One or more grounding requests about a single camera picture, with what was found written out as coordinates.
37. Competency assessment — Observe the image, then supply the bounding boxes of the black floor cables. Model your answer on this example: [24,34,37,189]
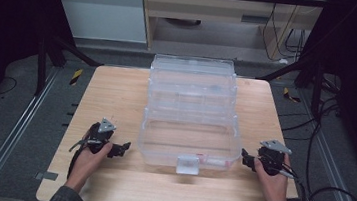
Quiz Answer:
[275,69,348,147]

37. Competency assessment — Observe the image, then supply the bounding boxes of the thin black floor cable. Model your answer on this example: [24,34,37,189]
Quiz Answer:
[0,75,19,98]

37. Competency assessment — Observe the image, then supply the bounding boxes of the aluminium floor rail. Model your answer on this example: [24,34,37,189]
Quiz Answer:
[286,88,357,201]
[0,61,61,201]

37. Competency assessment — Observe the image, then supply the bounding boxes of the yellow-handled tool left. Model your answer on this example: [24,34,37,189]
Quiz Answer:
[69,67,84,87]

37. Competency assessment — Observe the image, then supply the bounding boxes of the white cabinet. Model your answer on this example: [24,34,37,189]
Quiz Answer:
[42,0,153,47]

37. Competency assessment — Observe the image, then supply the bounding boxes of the yellow-handled tool right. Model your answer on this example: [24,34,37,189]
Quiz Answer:
[281,86,303,104]

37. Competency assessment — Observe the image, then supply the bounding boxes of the person's right hand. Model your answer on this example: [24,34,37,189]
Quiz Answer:
[248,151,293,201]

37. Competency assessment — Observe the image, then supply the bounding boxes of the yellow-handled tool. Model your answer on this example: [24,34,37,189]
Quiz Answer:
[69,67,84,87]
[281,86,303,104]

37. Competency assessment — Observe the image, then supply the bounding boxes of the black cables under desk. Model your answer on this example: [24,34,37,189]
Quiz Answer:
[258,1,312,66]

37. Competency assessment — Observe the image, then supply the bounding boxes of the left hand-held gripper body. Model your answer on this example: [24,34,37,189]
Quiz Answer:
[84,115,119,157]

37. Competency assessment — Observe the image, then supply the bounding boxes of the clear plastic tiered storage box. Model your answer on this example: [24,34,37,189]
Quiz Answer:
[134,51,252,181]

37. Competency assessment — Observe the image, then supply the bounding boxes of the person's left hand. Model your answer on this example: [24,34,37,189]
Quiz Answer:
[63,137,115,197]

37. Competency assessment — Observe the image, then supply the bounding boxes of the black metal stand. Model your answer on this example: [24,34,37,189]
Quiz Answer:
[252,54,327,120]
[31,31,108,104]

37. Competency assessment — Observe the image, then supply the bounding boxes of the light wooden desk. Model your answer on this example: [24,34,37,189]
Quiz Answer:
[133,0,326,68]

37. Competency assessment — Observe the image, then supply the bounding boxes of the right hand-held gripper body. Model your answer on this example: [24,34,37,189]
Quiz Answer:
[254,137,295,179]

